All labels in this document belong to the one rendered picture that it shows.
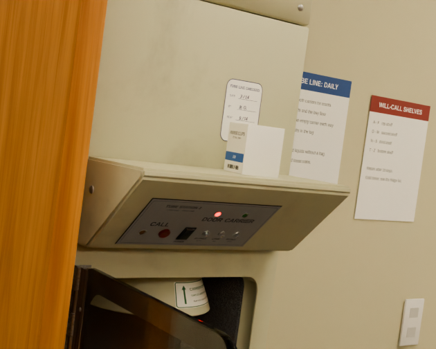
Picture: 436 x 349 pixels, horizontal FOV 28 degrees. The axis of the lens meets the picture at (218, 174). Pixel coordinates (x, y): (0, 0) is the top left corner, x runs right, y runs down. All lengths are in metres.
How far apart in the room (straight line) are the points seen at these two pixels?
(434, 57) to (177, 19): 1.15
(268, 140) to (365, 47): 0.91
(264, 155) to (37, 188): 0.28
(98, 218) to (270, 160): 0.22
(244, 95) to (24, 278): 0.38
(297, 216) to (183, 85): 0.22
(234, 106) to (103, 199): 0.24
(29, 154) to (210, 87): 0.26
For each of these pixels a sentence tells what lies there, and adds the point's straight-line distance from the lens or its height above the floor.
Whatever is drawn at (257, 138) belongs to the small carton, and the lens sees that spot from 1.03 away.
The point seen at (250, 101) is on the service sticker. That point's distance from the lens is 1.12.
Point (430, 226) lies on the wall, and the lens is 2.16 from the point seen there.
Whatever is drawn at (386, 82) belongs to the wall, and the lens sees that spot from 1.98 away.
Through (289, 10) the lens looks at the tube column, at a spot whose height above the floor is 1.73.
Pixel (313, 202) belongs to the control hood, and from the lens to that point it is 1.07.
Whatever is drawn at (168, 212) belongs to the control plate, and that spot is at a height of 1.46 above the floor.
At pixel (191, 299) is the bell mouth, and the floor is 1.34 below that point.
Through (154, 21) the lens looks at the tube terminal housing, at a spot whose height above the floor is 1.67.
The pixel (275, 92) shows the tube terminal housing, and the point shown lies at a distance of 1.15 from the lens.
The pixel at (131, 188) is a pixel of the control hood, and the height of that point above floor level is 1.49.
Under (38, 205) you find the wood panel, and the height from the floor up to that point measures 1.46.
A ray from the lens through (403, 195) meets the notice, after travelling 2.06.
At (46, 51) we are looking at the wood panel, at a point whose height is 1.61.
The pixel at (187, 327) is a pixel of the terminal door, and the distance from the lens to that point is 0.78.
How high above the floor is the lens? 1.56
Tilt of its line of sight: 3 degrees down
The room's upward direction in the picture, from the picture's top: 8 degrees clockwise
